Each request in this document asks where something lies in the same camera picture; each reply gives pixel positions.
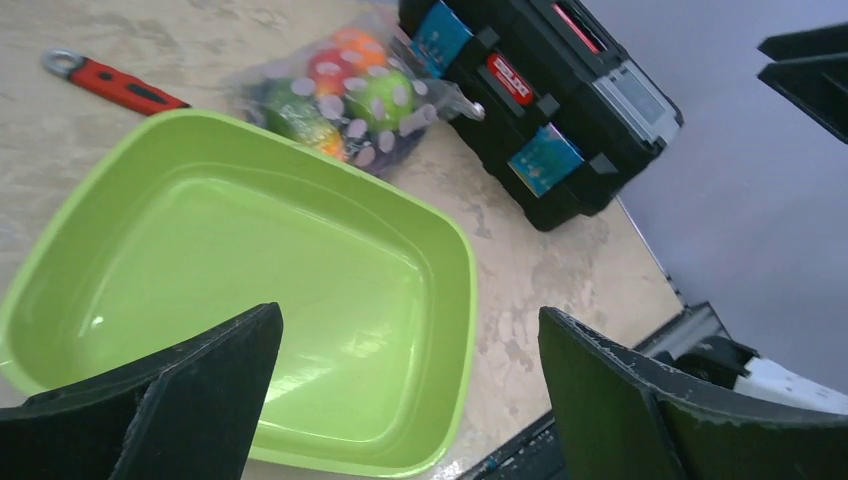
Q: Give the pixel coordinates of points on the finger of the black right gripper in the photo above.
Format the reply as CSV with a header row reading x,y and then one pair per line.
x,y
809,69

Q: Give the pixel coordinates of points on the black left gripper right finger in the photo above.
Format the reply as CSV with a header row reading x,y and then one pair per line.
x,y
623,415

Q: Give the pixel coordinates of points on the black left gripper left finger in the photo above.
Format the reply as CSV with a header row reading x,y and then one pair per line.
x,y
189,411

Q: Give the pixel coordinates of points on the clear zip top bag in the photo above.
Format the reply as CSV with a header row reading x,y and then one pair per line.
x,y
278,96

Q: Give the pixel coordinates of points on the orange fake tangerine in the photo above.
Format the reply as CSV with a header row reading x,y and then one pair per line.
x,y
360,48

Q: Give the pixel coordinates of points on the red fake fruit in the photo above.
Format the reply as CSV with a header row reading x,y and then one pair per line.
x,y
329,69

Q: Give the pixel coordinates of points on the green plastic tray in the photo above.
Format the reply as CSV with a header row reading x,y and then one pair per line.
x,y
195,217

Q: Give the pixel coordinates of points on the black plastic toolbox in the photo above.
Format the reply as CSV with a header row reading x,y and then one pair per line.
x,y
569,117

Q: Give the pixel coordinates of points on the black mounting base rail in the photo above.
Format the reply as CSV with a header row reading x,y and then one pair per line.
x,y
535,453

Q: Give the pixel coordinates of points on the aluminium frame rail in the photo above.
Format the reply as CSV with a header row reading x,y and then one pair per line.
x,y
688,327

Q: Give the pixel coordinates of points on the red handled adjustable wrench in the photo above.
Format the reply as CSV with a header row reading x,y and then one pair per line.
x,y
109,83

